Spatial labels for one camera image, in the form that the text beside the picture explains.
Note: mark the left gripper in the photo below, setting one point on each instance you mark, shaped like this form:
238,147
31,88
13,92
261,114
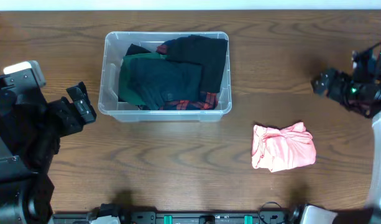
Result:
69,112

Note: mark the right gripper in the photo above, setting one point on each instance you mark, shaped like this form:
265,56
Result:
337,94

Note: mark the green garment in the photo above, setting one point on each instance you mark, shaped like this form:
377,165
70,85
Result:
125,93

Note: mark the clear plastic storage bin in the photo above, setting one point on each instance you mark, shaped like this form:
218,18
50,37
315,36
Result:
115,48

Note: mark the black cloth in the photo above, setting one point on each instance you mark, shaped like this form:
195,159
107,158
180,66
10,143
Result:
135,49

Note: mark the dark navy garment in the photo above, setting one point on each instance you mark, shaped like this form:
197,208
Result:
158,81

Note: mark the pink garment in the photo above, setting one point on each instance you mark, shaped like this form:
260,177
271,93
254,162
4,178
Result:
282,149

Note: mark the red plaid flannel shirt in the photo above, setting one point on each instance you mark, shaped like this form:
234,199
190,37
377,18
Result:
205,101

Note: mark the black garment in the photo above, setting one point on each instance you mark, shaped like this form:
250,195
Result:
208,52

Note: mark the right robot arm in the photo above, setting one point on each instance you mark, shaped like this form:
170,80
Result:
309,213

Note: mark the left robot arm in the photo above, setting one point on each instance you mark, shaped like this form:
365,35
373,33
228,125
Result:
27,200

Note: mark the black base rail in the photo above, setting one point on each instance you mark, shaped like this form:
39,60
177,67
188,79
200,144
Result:
112,213

